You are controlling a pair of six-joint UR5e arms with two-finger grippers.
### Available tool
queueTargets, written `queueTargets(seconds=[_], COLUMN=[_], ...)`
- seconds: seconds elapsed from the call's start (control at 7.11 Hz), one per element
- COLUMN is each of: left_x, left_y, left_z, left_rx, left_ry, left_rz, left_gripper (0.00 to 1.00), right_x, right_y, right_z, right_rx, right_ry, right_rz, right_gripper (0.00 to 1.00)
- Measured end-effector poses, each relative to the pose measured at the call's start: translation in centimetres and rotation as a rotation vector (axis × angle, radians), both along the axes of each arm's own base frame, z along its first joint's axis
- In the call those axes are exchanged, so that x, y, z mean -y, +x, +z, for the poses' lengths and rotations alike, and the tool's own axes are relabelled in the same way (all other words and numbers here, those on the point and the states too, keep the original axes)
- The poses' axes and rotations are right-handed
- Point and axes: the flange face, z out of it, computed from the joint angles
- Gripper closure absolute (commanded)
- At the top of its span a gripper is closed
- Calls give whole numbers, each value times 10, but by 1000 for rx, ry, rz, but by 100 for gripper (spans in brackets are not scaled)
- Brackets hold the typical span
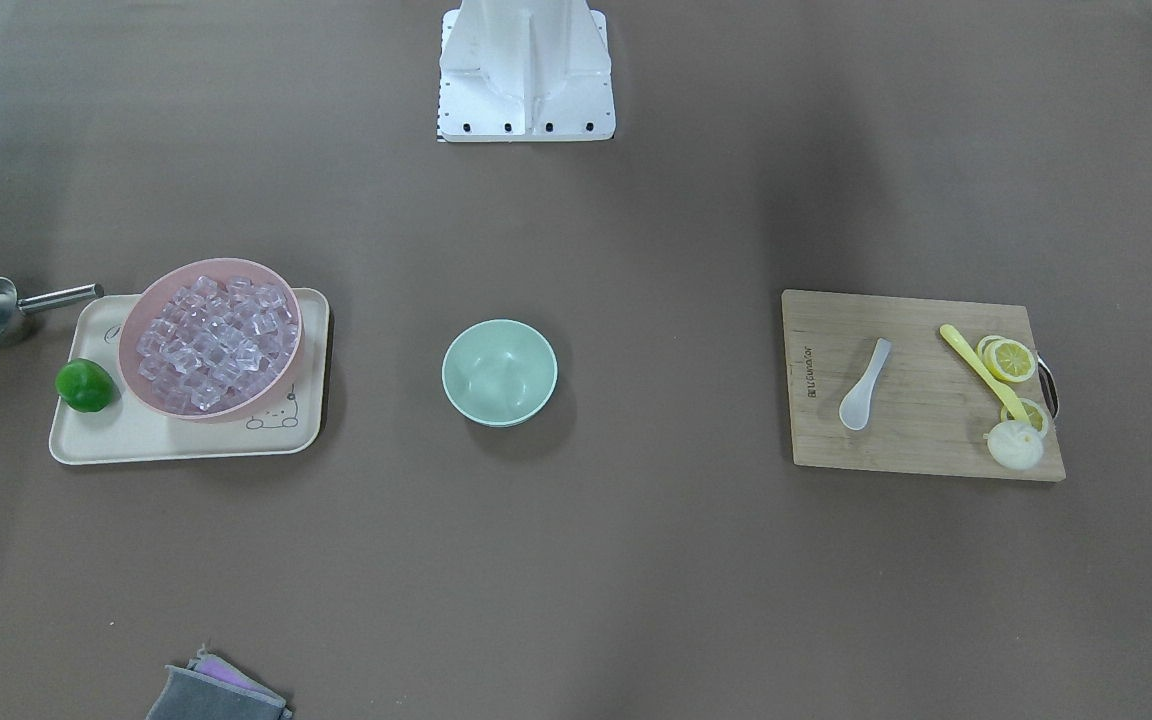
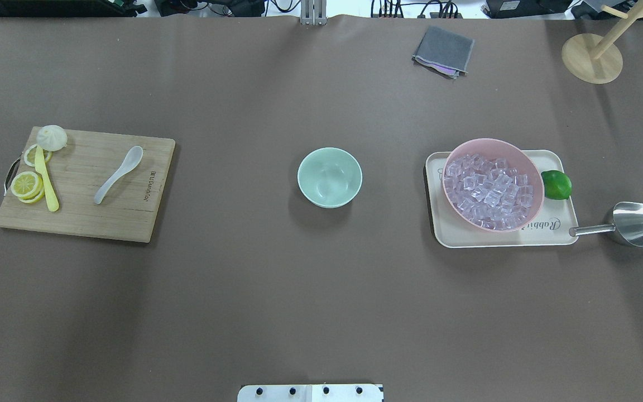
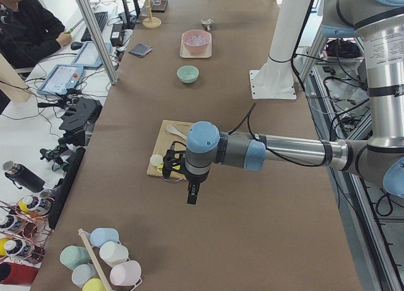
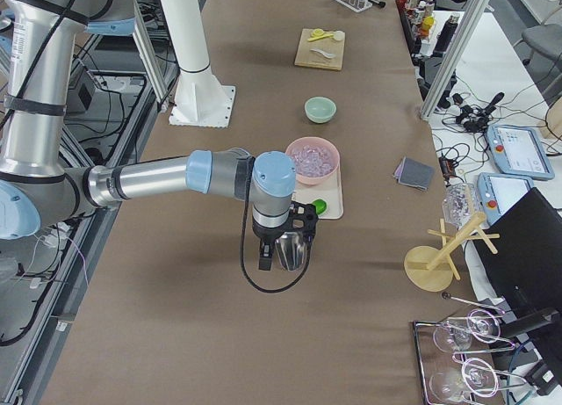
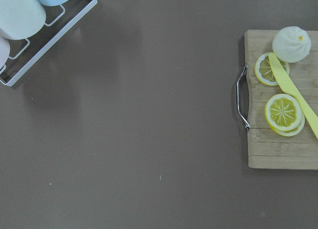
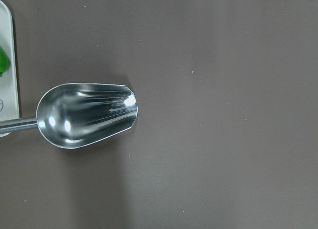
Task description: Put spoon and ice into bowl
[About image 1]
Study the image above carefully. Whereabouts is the yellow plastic knife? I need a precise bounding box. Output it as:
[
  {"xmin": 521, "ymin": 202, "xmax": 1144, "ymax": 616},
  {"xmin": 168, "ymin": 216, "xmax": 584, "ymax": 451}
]
[{"xmin": 938, "ymin": 324, "xmax": 1029, "ymax": 420}]

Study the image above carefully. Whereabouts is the purple cloth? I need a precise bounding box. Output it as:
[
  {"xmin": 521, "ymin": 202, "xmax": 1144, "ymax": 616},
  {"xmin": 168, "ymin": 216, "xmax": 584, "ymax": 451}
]
[{"xmin": 185, "ymin": 644, "xmax": 288, "ymax": 706}]

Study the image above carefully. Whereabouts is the white ceramic spoon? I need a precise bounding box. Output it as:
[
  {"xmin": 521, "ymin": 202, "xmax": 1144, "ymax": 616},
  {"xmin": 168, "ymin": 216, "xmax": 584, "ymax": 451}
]
[{"xmin": 838, "ymin": 338, "xmax": 892, "ymax": 430}]

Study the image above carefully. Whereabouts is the pink bowl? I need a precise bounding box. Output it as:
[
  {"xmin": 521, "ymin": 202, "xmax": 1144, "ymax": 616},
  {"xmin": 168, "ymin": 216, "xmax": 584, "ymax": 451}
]
[{"xmin": 116, "ymin": 258, "xmax": 306, "ymax": 423}]

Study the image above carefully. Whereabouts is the mint green bowl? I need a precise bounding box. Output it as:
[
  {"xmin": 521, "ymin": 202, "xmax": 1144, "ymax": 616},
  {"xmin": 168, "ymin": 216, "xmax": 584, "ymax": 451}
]
[{"xmin": 440, "ymin": 318, "xmax": 559, "ymax": 429}]

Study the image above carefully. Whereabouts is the green lime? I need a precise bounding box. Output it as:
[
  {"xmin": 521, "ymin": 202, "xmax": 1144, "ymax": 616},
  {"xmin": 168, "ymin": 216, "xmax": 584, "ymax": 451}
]
[{"xmin": 52, "ymin": 357, "xmax": 118, "ymax": 414}]

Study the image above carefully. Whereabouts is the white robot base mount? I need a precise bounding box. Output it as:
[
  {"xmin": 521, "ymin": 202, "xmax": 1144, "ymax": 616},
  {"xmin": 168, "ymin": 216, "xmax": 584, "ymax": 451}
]
[{"xmin": 435, "ymin": 1, "xmax": 617, "ymax": 143}]

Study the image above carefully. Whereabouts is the pile of clear ice cubes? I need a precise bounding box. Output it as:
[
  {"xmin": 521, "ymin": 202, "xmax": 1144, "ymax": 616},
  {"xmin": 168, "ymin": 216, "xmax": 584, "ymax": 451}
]
[{"xmin": 132, "ymin": 275, "xmax": 301, "ymax": 415}]

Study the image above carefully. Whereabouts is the bamboo cutting board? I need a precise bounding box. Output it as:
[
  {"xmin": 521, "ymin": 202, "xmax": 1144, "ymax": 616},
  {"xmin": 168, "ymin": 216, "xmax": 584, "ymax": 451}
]
[{"xmin": 781, "ymin": 290, "xmax": 1066, "ymax": 483}]

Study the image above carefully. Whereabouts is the lemon slice lower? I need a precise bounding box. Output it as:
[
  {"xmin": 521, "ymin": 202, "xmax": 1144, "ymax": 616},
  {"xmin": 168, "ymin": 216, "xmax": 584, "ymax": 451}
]
[{"xmin": 1018, "ymin": 397, "xmax": 1053, "ymax": 438}]

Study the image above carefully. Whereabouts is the grey cloth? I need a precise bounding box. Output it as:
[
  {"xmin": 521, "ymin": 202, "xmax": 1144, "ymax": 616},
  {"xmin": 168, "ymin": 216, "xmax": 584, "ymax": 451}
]
[{"xmin": 146, "ymin": 666, "xmax": 294, "ymax": 719}]

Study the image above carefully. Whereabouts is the lemon slice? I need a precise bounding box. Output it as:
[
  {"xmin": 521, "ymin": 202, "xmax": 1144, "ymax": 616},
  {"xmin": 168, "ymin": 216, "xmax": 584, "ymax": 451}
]
[
  {"xmin": 1018, "ymin": 397, "xmax": 1053, "ymax": 438},
  {"xmin": 975, "ymin": 334, "xmax": 1037, "ymax": 384}
]

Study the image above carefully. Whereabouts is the lemon slice upper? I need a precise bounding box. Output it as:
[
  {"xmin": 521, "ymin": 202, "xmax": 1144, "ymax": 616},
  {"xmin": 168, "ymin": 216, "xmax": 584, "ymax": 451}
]
[{"xmin": 975, "ymin": 334, "xmax": 1037, "ymax": 384}]

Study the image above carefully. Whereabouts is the beige rectangular tray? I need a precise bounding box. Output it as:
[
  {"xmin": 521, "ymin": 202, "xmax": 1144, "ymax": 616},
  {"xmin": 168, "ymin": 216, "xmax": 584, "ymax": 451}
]
[{"xmin": 47, "ymin": 288, "xmax": 332, "ymax": 465}]

